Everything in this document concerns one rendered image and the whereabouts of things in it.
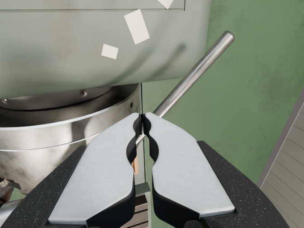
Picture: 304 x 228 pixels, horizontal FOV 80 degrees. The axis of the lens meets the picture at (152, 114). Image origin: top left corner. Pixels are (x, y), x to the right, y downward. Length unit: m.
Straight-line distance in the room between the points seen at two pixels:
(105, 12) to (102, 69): 0.06
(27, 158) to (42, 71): 0.13
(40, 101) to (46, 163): 0.09
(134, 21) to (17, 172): 0.26
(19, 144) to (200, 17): 0.28
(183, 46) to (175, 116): 1.65
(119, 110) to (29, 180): 0.17
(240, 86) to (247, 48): 0.39
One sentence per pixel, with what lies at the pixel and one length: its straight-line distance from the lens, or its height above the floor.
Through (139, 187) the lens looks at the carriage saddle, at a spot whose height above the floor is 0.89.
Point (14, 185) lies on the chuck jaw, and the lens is 0.39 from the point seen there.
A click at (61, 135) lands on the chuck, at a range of 0.28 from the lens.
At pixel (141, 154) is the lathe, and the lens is 1.26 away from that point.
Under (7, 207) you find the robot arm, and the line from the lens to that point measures 0.63.
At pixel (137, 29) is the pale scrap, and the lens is 0.22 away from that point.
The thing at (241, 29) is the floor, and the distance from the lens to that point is 1.97.
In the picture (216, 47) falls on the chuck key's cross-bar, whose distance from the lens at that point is 0.18.
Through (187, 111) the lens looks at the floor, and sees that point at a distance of 1.90.
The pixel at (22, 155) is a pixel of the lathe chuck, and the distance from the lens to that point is 0.31.
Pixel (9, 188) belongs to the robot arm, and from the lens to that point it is 0.73.
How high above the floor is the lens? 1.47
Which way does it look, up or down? 57 degrees down
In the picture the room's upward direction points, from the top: 146 degrees clockwise
